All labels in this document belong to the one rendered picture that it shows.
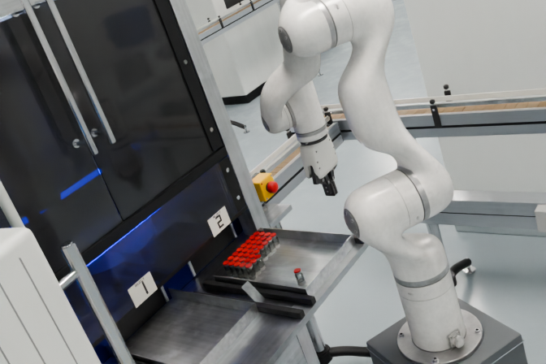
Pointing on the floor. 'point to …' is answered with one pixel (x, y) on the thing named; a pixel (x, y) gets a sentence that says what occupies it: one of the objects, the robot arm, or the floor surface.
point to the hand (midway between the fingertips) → (330, 188)
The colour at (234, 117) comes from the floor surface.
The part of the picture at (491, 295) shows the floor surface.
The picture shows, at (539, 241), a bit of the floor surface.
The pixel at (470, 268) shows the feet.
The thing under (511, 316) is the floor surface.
